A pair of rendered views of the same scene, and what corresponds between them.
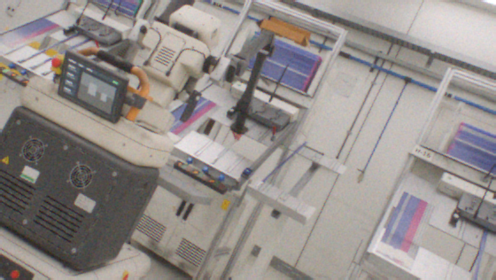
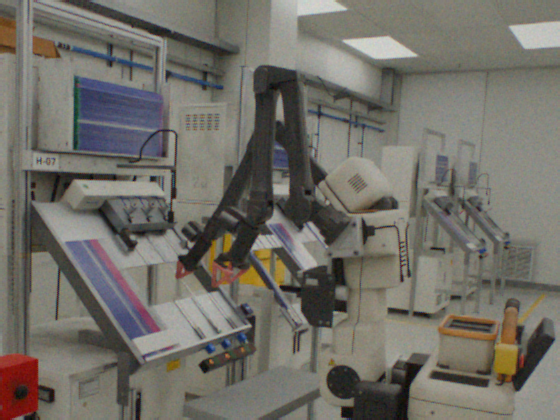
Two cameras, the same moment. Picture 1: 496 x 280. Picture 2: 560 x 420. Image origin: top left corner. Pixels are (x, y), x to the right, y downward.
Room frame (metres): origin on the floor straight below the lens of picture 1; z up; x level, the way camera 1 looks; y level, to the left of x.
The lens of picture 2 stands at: (2.07, 2.48, 1.30)
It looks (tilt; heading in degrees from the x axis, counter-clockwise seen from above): 7 degrees down; 284
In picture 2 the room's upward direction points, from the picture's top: 2 degrees clockwise
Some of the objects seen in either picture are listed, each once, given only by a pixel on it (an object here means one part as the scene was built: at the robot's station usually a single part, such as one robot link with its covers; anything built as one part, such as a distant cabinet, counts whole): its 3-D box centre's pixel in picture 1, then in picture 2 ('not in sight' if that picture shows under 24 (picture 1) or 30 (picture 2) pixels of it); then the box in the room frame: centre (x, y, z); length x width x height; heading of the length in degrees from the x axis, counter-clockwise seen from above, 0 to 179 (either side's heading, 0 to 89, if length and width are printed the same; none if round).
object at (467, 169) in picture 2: not in sight; (452, 218); (1.15, -5.99, 0.95); 1.36 x 0.82 x 1.90; 161
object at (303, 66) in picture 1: (281, 62); (112, 119); (3.11, 0.10, 1.52); 0.51 x 0.13 x 0.27; 71
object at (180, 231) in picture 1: (200, 219); (74, 411); (3.24, 0.11, 0.31); 0.70 x 0.65 x 0.62; 71
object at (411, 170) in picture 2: not in sight; (418, 222); (1.64, -4.62, 0.95); 1.36 x 0.82 x 1.90; 161
